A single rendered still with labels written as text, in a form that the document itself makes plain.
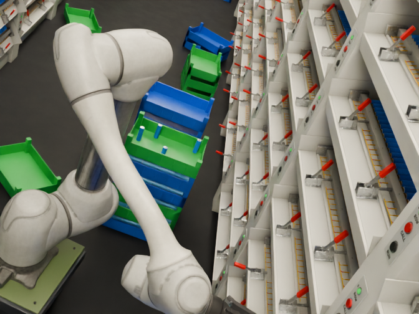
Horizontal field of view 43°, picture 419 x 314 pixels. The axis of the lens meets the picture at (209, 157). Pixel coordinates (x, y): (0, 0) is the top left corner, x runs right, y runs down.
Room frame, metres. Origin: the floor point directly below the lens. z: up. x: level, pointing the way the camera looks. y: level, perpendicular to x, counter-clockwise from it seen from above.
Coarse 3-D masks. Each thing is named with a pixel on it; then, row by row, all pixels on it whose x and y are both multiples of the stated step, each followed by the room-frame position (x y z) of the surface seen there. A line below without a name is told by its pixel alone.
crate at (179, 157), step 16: (144, 112) 1.83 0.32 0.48; (128, 144) 1.63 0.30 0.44; (144, 144) 1.73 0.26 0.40; (160, 144) 1.78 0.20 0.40; (176, 144) 1.83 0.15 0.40; (192, 144) 1.85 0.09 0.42; (160, 160) 1.65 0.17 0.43; (176, 160) 1.65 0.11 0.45; (192, 160) 1.76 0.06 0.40; (192, 176) 1.66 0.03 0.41
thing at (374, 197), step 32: (352, 96) 1.32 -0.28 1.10; (352, 128) 1.17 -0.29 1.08; (384, 128) 1.16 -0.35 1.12; (352, 160) 1.03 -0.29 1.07; (384, 160) 1.02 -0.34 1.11; (352, 192) 0.92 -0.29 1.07; (384, 192) 0.94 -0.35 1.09; (416, 192) 0.93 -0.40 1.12; (352, 224) 0.85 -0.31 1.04; (384, 224) 0.83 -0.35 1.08
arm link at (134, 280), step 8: (136, 256) 0.87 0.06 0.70; (144, 256) 0.88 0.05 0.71; (128, 264) 0.85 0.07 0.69; (136, 264) 0.84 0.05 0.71; (144, 264) 0.85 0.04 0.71; (128, 272) 0.83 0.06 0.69; (136, 272) 0.83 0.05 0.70; (144, 272) 0.83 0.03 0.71; (128, 280) 0.82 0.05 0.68; (136, 280) 0.82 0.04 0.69; (144, 280) 0.82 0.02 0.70; (128, 288) 0.81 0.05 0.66; (136, 288) 0.81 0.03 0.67; (144, 288) 0.81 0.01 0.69; (136, 296) 0.81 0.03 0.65; (144, 296) 0.80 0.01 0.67; (152, 304) 0.79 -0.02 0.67
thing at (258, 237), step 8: (256, 232) 1.33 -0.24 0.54; (264, 232) 1.34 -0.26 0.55; (248, 240) 1.33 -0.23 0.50; (256, 240) 1.33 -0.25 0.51; (264, 240) 1.32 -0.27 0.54; (248, 248) 1.29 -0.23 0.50; (256, 248) 1.30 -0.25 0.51; (248, 256) 1.25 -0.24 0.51; (256, 256) 1.26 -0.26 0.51; (248, 264) 1.22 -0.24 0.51; (256, 264) 1.23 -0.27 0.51; (248, 272) 1.19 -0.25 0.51; (248, 280) 1.15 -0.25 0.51; (256, 280) 1.16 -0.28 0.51; (248, 288) 1.12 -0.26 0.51; (256, 288) 1.13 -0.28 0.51; (248, 296) 1.10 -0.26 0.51; (256, 296) 1.10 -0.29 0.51; (248, 304) 1.07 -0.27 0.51; (256, 304) 1.07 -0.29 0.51; (264, 304) 1.08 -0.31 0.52; (256, 312) 1.04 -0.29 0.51; (264, 312) 1.05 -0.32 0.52; (272, 312) 1.06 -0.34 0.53
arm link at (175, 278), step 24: (96, 96) 1.02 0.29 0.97; (96, 120) 1.00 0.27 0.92; (96, 144) 0.98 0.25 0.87; (120, 144) 1.00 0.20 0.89; (120, 168) 0.94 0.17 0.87; (120, 192) 0.90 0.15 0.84; (144, 192) 0.89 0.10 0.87; (144, 216) 0.84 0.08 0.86; (168, 240) 0.81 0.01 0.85; (168, 264) 0.77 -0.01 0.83; (192, 264) 0.79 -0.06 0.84; (168, 288) 0.72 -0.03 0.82; (192, 288) 0.72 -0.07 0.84; (168, 312) 0.71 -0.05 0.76; (192, 312) 0.71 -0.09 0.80
